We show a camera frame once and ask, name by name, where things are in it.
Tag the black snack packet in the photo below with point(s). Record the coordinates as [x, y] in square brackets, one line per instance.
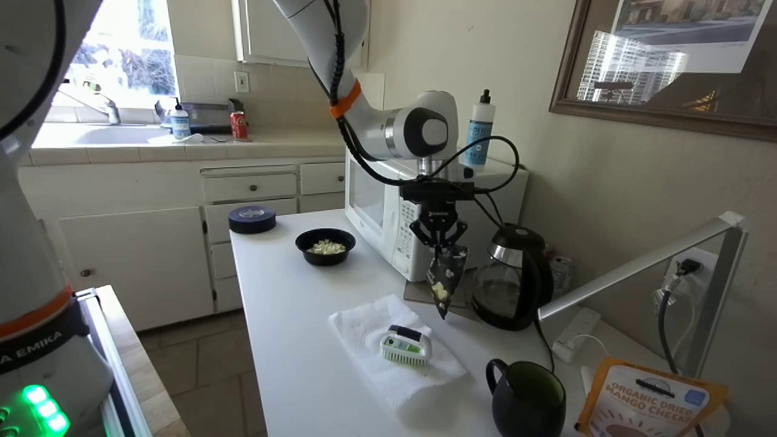
[444, 274]

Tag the framed picture on wall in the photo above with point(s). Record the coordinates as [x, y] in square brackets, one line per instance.
[678, 65]

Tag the blue soap dispenser bottle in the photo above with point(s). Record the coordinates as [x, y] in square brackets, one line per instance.
[181, 123]

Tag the chrome sink faucet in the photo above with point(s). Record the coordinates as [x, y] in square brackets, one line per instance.
[92, 101]

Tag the black bowl of popcorn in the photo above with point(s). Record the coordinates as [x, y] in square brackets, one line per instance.
[326, 247]

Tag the white upper wall cabinet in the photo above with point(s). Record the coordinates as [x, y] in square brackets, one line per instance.
[296, 32]

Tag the round dark blue lid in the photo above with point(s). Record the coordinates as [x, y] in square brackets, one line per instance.
[250, 219]

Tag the white kitchen base cabinets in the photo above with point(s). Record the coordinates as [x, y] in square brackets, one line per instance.
[159, 231]

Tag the dark green mug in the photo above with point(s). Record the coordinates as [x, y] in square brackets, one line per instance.
[528, 399]

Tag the blue white spray bottle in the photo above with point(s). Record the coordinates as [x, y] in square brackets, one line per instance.
[476, 133]

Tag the black glass electric kettle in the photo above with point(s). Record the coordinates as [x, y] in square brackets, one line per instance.
[515, 281]

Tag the white cloth napkin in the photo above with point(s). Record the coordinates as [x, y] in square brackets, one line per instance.
[393, 382]

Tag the white microwave oven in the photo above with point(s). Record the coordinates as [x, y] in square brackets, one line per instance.
[381, 218]

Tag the small white green timer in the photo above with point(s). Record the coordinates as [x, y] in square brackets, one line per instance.
[406, 346]

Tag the white wall power outlet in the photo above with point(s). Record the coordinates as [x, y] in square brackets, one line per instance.
[685, 277]

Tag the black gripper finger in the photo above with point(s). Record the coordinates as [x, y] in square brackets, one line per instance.
[424, 237]
[452, 240]

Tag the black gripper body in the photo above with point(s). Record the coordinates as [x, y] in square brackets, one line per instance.
[438, 203]

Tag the orange white food packet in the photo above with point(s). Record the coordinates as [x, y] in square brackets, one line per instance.
[640, 402]

